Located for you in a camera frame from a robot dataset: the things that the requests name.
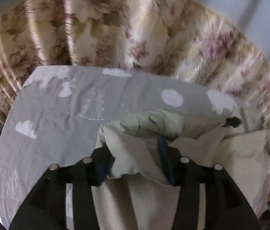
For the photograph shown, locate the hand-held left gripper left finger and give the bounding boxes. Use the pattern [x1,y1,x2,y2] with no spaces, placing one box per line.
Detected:
[9,146,115,230]

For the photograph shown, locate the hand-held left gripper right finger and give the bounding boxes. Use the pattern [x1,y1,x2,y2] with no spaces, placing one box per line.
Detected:
[156,136,261,230]

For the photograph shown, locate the pale green zip jacket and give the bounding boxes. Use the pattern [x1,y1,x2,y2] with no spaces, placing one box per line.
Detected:
[94,108,270,230]

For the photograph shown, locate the grey printed bed sheet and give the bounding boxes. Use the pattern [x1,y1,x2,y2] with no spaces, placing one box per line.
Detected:
[0,65,269,230]

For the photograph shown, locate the blue floral hem curtain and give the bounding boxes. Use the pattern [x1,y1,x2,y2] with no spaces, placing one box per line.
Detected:
[0,0,74,127]
[63,0,270,135]

